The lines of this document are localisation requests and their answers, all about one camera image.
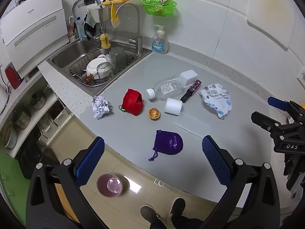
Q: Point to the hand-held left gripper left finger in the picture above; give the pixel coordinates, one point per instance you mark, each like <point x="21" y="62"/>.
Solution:
<point x="91" y="159"/>

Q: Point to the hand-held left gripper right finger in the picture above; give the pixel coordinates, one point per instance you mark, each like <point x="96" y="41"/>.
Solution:
<point x="216" y="159"/>

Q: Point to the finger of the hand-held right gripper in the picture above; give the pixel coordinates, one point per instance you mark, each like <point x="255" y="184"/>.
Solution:
<point x="277" y="103"/>
<point x="264" y="121"/>

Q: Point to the pink round bin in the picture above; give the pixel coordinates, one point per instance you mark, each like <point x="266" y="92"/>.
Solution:
<point x="109" y="186"/>

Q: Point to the white tape roll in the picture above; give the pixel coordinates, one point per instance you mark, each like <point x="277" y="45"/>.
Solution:
<point x="172" y="106"/>

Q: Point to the red cloth pouch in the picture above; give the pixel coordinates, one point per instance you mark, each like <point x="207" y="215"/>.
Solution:
<point x="132" y="102"/>

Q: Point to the clear plastic sheet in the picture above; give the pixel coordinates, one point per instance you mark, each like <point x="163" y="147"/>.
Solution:
<point x="190" y="124"/>

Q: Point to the crumpled plastic wrapper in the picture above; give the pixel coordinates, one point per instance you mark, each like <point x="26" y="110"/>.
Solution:
<point x="215" y="99"/>

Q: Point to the crumpled white paper ball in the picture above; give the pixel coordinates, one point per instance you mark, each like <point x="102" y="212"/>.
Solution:
<point x="100" y="106"/>

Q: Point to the white storage bins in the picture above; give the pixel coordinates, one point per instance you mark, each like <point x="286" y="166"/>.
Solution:
<point x="56" y="116"/>

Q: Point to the black bag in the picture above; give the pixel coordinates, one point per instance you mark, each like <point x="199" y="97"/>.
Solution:
<point x="31" y="157"/>

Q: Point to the person's right shoe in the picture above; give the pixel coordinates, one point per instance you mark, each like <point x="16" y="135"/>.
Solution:
<point x="177" y="206"/>

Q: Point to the person's shoe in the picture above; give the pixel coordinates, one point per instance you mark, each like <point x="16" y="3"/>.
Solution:
<point x="177" y="206"/>
<point x="149" y="213"/>

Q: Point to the person's right leg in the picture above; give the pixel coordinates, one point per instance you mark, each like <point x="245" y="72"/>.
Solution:
<point x="188" y="223"/>

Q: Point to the person's leg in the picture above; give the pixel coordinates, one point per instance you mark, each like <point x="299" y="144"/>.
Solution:
<point x="188" y="223"/>
<point x="157" y="224"/>

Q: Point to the floral patterned black tube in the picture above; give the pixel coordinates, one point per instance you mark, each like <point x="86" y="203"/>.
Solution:
<point x="194" y="87"/>

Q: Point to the walnut shell half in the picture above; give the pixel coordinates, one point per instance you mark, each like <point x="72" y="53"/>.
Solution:
<point x="154" y="113"/>

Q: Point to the person's left shoe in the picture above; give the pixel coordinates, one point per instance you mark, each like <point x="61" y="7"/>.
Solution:
<point x="149" y="213"/>

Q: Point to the steel pot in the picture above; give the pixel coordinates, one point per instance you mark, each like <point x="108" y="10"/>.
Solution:
<point x="38" y="100"/>
<point x="22" y="118"/>

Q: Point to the brown wooden spoon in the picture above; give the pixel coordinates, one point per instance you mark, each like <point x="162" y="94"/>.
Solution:
<point x="89" y="78"/>

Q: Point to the green side cabinet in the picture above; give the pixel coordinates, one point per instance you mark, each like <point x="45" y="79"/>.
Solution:
<point x="12" y="186"/>

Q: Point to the teal basin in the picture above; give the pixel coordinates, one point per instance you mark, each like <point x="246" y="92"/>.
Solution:
<point x="9" y="136"/>

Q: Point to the clear plastic bottle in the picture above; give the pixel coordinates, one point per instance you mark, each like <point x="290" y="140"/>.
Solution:
<point x="166" y="88"/>

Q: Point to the person's left leg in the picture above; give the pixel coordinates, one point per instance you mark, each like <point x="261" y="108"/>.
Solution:
<point x="157" y="224"/>

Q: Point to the white bowl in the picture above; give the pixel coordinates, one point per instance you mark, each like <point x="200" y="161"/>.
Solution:
<point x="91" y="66"/>

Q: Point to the white open shelf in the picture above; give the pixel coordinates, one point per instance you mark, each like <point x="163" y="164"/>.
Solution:
<point x="28" y="85"/>

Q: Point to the clear plastic tumbler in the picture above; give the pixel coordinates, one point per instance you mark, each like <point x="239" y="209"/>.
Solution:
<point x="116" y="57"/>

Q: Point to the stainless steel sink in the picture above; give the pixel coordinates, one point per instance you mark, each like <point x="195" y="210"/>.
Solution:
<point x="71" y="54"/>

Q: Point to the red rectangular device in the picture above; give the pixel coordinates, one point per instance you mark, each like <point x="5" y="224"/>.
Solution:
<point x="12" y="76"/>

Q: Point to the yellow sponge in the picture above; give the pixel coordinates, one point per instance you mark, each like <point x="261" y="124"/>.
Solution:
<point x="104" y="41"/>

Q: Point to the steel gooseneck faucet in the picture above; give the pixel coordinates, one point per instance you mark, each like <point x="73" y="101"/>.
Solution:
<point x="139" y="43"/>

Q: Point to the hand soap pump bottle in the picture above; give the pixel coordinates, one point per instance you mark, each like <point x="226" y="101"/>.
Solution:
<point x="159" y="44"/>

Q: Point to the pink cup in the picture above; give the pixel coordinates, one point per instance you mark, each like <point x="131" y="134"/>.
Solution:
<point x="71" y="32"/>

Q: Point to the blue bottle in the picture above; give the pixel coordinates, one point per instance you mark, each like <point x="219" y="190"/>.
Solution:
<point x="80" y="27"/>

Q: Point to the white dishwasher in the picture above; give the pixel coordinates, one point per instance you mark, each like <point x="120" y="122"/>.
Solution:
<point x="35" y="35"/>

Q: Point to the white hanging cup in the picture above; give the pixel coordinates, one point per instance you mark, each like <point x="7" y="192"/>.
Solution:
<point x="94" y="13"/>

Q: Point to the small white green figure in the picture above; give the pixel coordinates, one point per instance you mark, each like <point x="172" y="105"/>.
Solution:
<point x="163" y="0"/>

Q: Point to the green plastic basket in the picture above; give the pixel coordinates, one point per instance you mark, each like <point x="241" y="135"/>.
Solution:
<point x="156" y="9"/>

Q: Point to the wall outlet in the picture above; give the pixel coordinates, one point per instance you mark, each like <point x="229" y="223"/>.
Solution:
<point x="301" y="77"/>

